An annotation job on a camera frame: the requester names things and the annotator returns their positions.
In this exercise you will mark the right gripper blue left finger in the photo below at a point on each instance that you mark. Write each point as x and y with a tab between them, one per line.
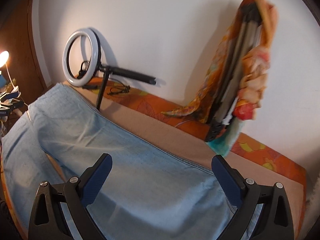
47	220

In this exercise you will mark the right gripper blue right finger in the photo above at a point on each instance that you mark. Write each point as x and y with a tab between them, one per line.
274	220

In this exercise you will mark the light blue denim pants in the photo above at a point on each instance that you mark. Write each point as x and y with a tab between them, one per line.
149	193

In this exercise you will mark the orange floral bed sheet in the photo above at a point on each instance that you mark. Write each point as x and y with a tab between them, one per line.
245	146

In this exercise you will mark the peach pink blanket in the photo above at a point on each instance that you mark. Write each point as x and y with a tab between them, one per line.
186	146

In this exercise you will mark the orange floral scarf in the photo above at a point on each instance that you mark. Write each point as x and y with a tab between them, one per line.
255	65

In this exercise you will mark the lit desk lamp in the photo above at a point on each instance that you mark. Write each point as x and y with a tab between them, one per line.
4	56

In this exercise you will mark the brown wooden door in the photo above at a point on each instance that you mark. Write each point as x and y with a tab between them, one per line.
23	65

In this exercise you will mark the folded silver tripod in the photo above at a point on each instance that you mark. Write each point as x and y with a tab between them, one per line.
247	39

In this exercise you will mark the white ring light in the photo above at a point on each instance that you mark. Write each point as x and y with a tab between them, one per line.
90	52

